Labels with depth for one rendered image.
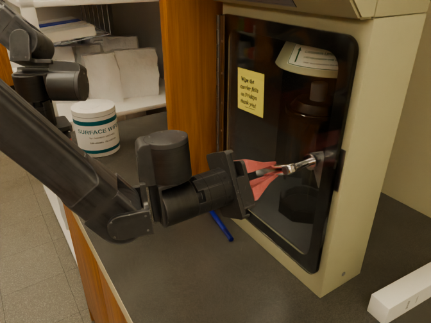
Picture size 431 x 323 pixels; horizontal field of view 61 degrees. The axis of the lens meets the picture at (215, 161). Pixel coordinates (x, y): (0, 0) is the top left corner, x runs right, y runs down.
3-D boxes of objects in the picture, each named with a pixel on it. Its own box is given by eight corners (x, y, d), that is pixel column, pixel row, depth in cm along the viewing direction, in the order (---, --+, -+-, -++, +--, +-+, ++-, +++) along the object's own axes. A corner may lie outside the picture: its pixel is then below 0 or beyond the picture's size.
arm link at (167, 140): (109, 209, 54) (109, 243, 46) (93, 136, 49) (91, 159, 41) (188, 194, 56) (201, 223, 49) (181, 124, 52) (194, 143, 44)
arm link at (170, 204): (147, 218, 53) (163, 238, 48) (140, 175, 50) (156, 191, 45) (190, 204, 56) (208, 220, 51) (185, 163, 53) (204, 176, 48)
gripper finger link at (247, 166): (283, 147, 55) (232, 163, 51) (295, 191, 56) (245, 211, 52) (258, 150, 62) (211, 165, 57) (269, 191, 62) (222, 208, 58)
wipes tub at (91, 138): (113, 137, 126) (106, 95, 119) (126, 151, 116) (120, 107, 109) (74, 146, 120) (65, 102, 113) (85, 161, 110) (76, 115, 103)
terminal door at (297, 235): (221, 194, 85) (223, 12, 66) (317, 277, 63) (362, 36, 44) (219, 195, 85) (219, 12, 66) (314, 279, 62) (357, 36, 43)
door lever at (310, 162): (279, 171, 63) (276, 157, 63) (319, 169, 55) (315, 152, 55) (254, 180, 61) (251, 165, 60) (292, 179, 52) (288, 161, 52)
